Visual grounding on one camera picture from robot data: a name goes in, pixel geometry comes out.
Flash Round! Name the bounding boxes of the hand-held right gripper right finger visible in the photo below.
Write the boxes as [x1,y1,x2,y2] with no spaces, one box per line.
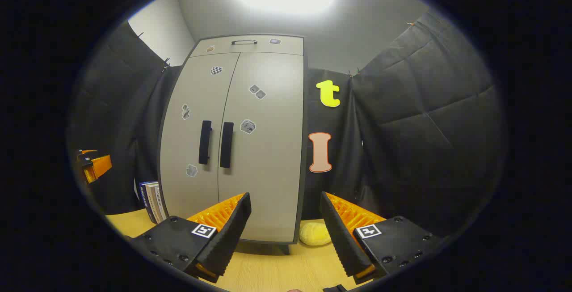
[320,191,445,285]

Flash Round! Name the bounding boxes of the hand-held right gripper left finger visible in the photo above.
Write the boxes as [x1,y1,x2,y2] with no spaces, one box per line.
[127,192,252,284]

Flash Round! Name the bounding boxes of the grey cabinet door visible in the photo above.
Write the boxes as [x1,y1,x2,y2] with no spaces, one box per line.
[160,53,240,220]
[218,52,305,244]

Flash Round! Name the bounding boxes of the grey double-door shoe cabinet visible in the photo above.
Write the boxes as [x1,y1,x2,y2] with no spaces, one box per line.
[159,34,309,254]

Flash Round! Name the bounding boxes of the grey cabinet drawer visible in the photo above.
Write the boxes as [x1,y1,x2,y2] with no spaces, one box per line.
[190,35,304,58]

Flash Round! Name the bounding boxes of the blue book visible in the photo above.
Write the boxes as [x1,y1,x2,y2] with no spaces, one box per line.
[138,182,155,223]

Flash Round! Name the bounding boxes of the grey book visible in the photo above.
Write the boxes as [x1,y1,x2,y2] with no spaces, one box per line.
[154,185,167,222]

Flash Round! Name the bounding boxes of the black backdrop cloth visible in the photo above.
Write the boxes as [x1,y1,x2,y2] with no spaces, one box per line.
[67,10,508,239]

